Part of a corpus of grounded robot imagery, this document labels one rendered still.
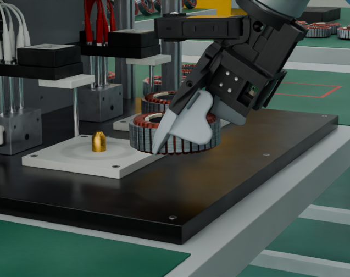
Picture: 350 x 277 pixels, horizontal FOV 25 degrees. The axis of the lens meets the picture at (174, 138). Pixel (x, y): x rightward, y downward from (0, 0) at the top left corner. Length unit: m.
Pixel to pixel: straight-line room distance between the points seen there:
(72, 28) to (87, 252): 0.73
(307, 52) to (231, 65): 1.72
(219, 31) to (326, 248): 2.11
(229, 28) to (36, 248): 0.32
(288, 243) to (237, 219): 2.07
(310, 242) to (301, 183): 1.93
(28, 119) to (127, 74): 0.42
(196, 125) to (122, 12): 0.67
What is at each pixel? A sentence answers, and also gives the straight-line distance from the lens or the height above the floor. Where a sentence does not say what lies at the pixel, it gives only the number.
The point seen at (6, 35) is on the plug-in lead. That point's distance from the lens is 1.12.
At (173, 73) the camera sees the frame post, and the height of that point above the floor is 0.83.
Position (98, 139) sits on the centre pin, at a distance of 1.09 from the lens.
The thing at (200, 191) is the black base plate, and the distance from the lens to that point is 0.96.
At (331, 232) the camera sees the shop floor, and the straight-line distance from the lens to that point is 3.13.
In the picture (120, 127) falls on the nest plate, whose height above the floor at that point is 0.77.
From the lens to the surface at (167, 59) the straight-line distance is 1.32.
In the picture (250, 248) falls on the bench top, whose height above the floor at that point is 0.72.
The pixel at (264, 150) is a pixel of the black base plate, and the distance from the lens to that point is 1.15.
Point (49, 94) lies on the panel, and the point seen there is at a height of 0.80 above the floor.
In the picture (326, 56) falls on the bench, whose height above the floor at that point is 0.72.
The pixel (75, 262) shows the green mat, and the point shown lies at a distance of 0.80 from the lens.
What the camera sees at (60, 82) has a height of 0.88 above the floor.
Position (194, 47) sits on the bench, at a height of 0.73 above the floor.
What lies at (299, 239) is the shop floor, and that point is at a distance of 3.04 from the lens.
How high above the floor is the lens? 1.05
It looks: 13 degrees down
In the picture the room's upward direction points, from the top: straight up
